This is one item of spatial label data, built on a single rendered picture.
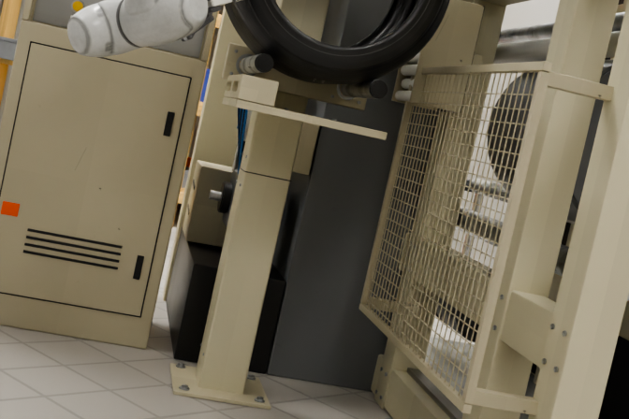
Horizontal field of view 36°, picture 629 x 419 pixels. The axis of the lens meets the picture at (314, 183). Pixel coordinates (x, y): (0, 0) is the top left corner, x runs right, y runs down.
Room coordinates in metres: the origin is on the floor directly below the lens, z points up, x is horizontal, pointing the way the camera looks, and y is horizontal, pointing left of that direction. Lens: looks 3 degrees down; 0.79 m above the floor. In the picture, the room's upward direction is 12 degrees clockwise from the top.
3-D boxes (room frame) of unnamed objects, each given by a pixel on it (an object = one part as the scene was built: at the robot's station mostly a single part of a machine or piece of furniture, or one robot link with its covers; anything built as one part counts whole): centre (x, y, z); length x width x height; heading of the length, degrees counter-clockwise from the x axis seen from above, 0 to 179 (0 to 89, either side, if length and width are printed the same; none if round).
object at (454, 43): (2.77, -0.26, 1.05); 0.20 x 0.15 x 0.30; 11
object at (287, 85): (2.65, 0.11, 0.90); 0.40 x 0.03 x 0.10; 101
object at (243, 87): (2.45, 0.21, 0.83); 0.36 x 0.09 x 0.06; 11
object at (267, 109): (2.48, 0.07, 0.80); 0.37 x 0.36 x 0.02; 101
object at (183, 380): (2.73, 0.14, 0.01); 0.27 x 0.27 x 0.02; 11
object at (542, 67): (2.32, -0.30, 0.65); 0.90 x 0.02 x 0.70; 11
